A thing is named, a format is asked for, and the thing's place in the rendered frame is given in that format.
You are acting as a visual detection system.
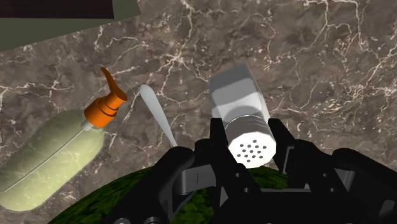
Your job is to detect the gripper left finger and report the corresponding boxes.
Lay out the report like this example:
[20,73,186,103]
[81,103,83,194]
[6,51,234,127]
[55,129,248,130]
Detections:
[104,118,261,224]

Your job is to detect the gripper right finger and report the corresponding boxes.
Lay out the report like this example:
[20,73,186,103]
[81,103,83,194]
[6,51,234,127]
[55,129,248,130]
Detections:
[268,118,397,224]

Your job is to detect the glass shaker with silver cap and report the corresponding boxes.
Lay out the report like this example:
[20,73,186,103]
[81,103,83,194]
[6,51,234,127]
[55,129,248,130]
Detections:
[208,64,277,169]

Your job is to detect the dark green round melon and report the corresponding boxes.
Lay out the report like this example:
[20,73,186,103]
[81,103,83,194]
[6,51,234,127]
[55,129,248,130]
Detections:
[48,165,289,224]

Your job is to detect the pale green bottle, orange pump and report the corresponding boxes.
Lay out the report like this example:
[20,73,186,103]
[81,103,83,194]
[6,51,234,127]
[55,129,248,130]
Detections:
[0,66,129,213]

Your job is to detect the white utensil handle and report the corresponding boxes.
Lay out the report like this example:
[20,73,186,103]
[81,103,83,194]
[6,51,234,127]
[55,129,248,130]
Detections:
[139,84,179,148]

